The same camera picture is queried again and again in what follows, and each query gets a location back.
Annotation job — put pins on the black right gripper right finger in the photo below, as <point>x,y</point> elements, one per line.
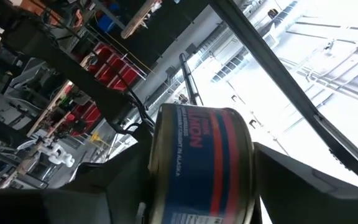
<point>297,189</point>

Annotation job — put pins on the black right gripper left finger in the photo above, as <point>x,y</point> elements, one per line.
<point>117,180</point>

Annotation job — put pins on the gold can blue red label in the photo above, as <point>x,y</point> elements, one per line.
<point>200,168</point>

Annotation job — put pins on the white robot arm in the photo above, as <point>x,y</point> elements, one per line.
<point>57,154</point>

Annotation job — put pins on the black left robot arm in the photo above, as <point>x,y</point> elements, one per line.
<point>73,71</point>

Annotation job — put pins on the red storage bin shelf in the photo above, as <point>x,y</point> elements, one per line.
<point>110,70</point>

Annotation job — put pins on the black ribbed pole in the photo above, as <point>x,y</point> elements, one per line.
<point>190,79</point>

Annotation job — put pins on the blue storage bin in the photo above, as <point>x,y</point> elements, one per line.
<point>107,20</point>

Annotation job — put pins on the long wooden board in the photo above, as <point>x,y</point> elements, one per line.
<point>138,17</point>

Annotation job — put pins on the black overhead frame bar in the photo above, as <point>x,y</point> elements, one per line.
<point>291,84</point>

